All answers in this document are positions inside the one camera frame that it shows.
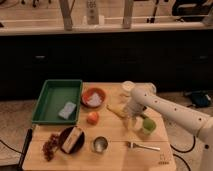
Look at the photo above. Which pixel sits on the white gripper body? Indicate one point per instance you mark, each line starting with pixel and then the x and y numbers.
pixel 133 108

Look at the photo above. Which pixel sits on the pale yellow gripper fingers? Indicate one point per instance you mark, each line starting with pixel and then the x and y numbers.
pixel 130 122

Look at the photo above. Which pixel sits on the yellow banana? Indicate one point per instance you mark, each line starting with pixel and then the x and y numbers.
pixel 117 111

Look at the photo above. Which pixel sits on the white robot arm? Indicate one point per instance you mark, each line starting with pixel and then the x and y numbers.
pixel 195 122

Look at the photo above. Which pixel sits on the small metal cup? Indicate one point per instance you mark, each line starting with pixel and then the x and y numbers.
pixel 100 144

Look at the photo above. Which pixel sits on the silver fork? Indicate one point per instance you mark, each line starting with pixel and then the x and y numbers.
pixel 134 145

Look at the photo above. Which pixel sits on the wooden table board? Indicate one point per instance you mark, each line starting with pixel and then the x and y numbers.
pixel 117 156

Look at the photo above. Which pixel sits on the orange tomato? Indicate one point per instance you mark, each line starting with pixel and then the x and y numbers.
pixel 92 118

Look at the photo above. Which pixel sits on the white crumpled cloth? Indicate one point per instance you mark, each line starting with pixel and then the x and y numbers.
pixel 94 100

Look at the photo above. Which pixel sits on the orange bowl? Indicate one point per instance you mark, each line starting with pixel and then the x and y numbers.
pixel 90 91

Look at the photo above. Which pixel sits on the black plate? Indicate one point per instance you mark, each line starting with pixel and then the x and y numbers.
pixel 78 145

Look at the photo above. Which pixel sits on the wooden block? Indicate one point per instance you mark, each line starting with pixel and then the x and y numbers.
pixel 71 139

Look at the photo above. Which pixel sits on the green plastic tray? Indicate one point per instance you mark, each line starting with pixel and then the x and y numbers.
pixel 54 95

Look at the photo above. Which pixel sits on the red grapes bunch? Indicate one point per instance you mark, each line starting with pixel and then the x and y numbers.
pixel 50 147

